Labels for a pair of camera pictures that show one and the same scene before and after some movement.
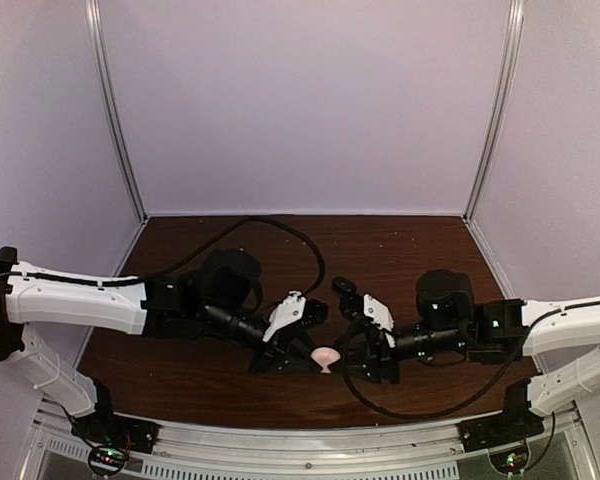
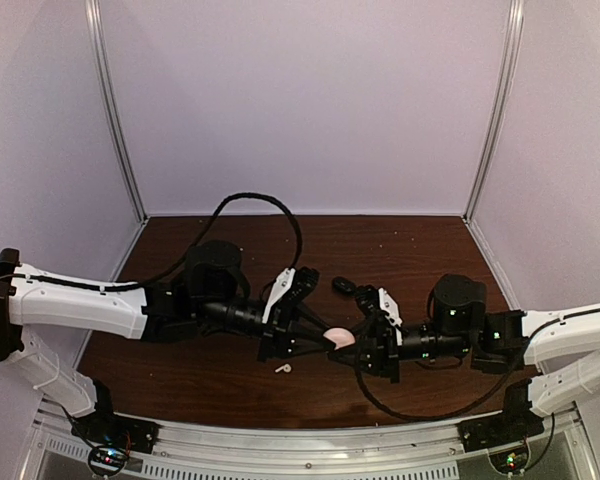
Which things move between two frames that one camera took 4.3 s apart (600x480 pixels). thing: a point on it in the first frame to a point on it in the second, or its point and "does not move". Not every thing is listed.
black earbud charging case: [343, 284] does not move
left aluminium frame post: [93, 19] does not move
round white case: [325, 356] to [340, 336]
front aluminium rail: [566, 448] does not move
